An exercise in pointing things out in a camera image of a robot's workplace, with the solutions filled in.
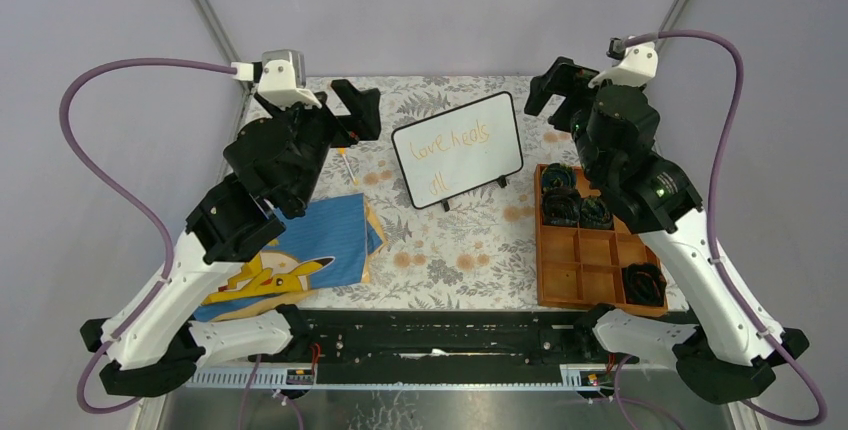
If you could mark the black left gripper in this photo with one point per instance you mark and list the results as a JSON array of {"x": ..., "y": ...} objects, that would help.
[{"x": 362, "y": 122}]

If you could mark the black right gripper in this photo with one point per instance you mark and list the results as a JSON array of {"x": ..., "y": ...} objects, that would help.
[{"x": 563, "y": 78}]

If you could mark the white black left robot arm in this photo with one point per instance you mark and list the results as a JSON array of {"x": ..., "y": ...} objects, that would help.
[{"x": 155, "y": 345}]

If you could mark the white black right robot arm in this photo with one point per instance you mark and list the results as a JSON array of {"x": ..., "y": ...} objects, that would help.
[{"x": 730, "y": 353}]

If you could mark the black framed whiteboard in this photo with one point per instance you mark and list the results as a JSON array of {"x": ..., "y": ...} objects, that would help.
[{"x": 445, "y": 155}]

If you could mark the black whiteboard stand foot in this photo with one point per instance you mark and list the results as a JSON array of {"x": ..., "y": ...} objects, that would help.
[{"x": 502, "y": 182}]

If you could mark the dark tape roll rear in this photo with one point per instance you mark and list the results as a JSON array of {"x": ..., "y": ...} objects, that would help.
[{"x": 557, "y": 176}]

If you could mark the orange compartment tray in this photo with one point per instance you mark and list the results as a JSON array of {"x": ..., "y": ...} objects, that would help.
[{"x": 578, "y": 268}]

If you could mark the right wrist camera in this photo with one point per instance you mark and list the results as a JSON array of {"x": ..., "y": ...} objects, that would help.
[{"x": 635, "y": 65}]

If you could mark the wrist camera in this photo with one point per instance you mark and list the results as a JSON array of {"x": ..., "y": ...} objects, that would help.
[
  {"x": 278, "y": 80},
  {"x": 635, "y": 65}
]

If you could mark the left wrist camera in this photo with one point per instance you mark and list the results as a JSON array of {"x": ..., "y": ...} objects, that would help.
[{"x": 278, "y": 80}]

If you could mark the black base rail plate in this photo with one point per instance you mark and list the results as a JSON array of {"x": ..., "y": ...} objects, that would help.
[{"x": 358, "y": 347}]

